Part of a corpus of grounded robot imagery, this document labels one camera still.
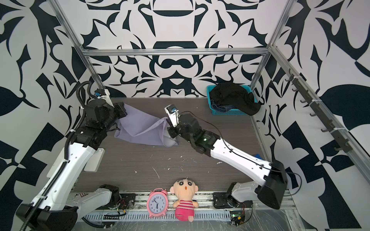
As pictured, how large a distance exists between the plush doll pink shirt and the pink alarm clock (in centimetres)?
5

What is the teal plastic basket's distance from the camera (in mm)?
986

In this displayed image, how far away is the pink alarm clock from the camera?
70 centimetres

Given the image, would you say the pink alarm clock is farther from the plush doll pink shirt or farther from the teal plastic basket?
the teal plastic basket

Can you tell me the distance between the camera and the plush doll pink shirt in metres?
0.67

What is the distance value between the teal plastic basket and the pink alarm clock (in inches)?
23.5

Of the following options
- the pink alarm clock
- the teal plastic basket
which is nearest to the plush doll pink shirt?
the pink alarm clock
